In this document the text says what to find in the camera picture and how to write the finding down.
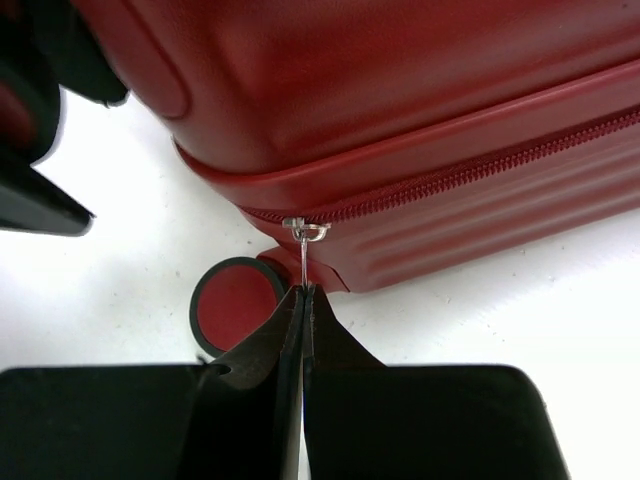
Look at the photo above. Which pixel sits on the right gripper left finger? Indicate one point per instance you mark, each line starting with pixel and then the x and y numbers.
pixel 237 417

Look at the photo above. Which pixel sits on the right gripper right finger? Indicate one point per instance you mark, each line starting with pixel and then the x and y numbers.
pixel 364 419

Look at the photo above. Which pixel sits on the red suitcase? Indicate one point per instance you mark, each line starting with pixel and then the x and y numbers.
pixel 374 141

